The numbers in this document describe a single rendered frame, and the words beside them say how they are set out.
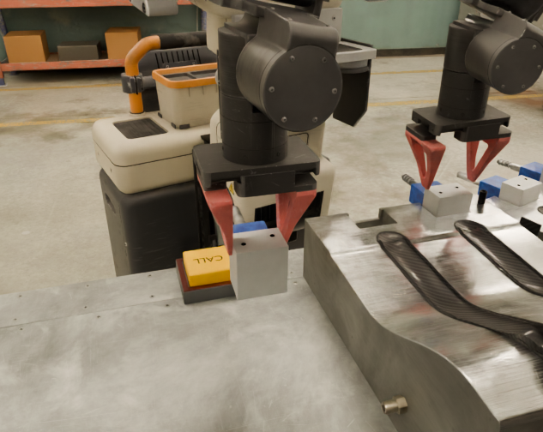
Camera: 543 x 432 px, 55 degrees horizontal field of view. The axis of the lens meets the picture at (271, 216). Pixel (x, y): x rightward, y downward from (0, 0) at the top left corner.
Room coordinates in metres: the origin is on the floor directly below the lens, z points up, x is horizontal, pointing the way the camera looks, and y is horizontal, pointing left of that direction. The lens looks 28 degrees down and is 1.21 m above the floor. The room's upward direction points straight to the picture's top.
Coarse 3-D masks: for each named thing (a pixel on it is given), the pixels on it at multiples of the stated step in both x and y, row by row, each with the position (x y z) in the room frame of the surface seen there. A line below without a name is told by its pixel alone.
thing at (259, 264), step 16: (240, 224) 0.47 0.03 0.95; (256, 224) 0.47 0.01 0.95; (240, 240) 0.42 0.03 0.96; (256, 240) 0.42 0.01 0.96; (272, 240) 0.42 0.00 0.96; (240, 256) 0.40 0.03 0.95; (256, 256) 0.40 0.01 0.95; (272, 256) 0.41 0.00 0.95; (240, 272) 0.40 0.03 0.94; (256, 272) 0.40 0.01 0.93; (272, 272) 0.41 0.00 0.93; (240, 288) 0.40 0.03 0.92; (256, 288) 0.40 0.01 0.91; (272, 288) 0.41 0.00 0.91
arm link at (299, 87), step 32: (224, 0) 0.40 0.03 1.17; (256, 0) 0.44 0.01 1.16; (320, 0) 0.43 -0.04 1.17; (288, 32) 0.34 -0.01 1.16; (320, 32) 0.34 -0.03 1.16; (256, 64) 0.35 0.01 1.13; (288, 64) 0.33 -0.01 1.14; (320, 64) 0.34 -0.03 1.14; (256, 96) 0.34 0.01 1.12; (288, 96) 0.33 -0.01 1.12; (320, 96) 0.34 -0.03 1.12; (288, 128) 0.33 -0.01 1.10
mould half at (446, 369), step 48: (336, 240) 0.53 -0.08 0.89; (432, 240) 0.54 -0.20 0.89; (528, 240) 0.54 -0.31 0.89; (336, 288) 0.48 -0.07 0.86; (384, 288) 0.45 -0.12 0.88; (480, 288) 0.45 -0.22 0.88; (384, 336) 0.38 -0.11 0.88; (432, 336) 0.34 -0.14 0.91; (480, 336) 0.32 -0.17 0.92; (384, 384) 0.36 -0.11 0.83; (432, 384) 0.30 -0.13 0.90; (480, 384) 0.26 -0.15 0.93; (528, 384) 0.26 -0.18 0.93
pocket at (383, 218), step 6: (348, 216) 0.60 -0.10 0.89; (378, 216) 0.62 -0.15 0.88; (384, 216) 0.61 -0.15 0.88; (390, 216) 0.60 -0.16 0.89; (354, 222) 0.61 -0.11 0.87; (360, 222) 0.61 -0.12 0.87; (366, 222) 0.61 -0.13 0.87; (372, 222) 0.61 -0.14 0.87; (378, 222) 0.61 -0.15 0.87; (384, 222) 0.61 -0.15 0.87; (390, 222) 0.59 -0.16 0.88; (396, 222) 0.58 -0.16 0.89; (360, 228) 0.61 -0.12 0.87
